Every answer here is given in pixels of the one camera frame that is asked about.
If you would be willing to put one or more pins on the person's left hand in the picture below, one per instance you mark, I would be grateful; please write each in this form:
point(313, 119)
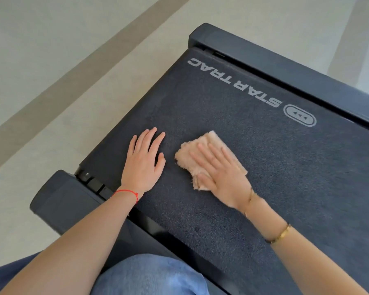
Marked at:
point(141, 168)

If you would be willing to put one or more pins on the person's right hand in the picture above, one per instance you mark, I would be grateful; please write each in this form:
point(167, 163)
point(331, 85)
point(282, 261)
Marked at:
point(230, 181)

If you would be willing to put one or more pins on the beige cleaning cloth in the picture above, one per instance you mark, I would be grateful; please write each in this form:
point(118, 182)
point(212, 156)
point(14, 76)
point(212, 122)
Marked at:
point(187, 156)

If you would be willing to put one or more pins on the black treadmill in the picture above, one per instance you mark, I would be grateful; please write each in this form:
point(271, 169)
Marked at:
point(279, 150)

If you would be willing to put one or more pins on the person's right forearm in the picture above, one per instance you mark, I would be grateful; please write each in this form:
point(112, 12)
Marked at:
point(301, 251)

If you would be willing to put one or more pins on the person's left forearm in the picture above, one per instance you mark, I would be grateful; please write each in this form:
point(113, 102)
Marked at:
point(70, 248)

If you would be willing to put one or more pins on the person's blue jeans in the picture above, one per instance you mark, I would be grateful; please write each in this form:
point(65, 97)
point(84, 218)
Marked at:
point(147, 276)

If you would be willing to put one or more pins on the gold bangle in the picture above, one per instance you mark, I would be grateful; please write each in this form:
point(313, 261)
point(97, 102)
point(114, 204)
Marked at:
point(281, 235)

